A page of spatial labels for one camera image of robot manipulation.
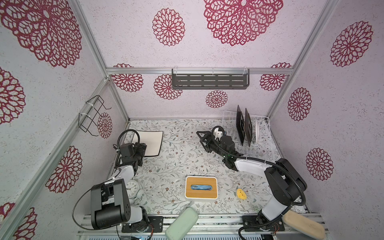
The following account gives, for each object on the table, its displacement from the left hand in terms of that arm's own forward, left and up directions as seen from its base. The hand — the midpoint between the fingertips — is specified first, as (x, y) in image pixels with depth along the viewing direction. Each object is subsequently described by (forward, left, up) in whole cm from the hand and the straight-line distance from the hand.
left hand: (144, 150), depth 92 cm
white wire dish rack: (+10, -79, -9) cm, 80 cm away
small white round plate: (+12, -72, +4) cm, 73 cm away
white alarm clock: (-24, +2, -4) cm, 25 cm away
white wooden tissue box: (-21, -34, -6) cm, 41 cm away
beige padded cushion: (-40, -82, -5) cm, 92 cm away
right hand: (+1, -33, +14) cm, 36 cm away
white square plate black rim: (+18, 0, -12) cm, 22 cm away
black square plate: (+10, -64, +9) cm, 66 cm away
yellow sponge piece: (-25, -56, -6) cm, 61 cm away
